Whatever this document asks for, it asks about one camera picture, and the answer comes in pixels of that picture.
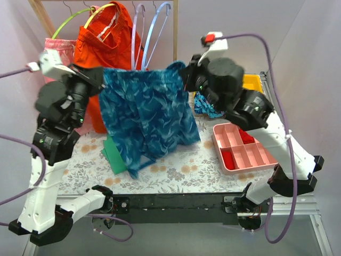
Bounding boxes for dark blue shark shorts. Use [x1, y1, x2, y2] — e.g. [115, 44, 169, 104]
[99, 61, 200, 179]

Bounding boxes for lilac hanger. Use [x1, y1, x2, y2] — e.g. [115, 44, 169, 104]
[131, 2, 145, 70]

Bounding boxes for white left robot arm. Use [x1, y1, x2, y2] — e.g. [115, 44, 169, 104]
[9, 64, 113, 246]

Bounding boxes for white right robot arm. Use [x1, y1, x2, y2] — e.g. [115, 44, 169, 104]
[179, 55, 324, 212]

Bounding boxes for light blue patterned shorts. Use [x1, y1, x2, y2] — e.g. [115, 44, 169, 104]
[194, 92, 224, 118]

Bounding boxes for pink patterned shorts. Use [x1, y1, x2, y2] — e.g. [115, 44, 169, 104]
[44, 38, 93, 135]

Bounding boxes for orange shorts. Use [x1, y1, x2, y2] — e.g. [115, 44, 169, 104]
[74, 2, 146, 133]

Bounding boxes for yellow hanger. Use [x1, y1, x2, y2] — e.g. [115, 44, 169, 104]
[84, 3, 117, 29]

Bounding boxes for light blue hanger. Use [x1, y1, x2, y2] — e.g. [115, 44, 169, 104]
[141, 1, 172, 70]

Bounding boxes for green hanger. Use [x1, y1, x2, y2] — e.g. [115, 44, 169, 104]
[51, 6, 96, 39]

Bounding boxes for yellow plastic bin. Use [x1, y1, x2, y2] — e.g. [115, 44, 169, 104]
[243, 74, 263, 93]

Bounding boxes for red rolled cloth rear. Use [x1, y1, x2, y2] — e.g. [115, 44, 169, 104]
[238, 128, 255, 145]

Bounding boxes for red rolled cloth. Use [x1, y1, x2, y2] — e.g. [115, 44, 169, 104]
[222, 151, 235, 170]
[238, 128, 255, 145]

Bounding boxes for green folded cloth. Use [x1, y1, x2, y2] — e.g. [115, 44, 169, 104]
[102, 134, 127, 174]

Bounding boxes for wooden clothes rack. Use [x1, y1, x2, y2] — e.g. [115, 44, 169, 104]
[28, 0, 178, 60]

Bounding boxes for pink divided tray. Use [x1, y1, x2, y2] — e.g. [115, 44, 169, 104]
[212, 123, 277, 175]

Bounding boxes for red rolled cloth front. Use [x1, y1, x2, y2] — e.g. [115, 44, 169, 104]
[222, 151, 235, 170]

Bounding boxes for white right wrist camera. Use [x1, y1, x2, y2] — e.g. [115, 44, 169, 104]
[198, 31, 228, 66]

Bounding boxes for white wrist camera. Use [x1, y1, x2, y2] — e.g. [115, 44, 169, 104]
[198, 31, 228, 66]
[26, 49, 76, 80]

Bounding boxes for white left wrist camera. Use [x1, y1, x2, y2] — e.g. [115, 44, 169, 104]
[26, 49, 76, 80]

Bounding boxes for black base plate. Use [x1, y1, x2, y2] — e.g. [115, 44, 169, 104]
[82, 192, 270, 225]

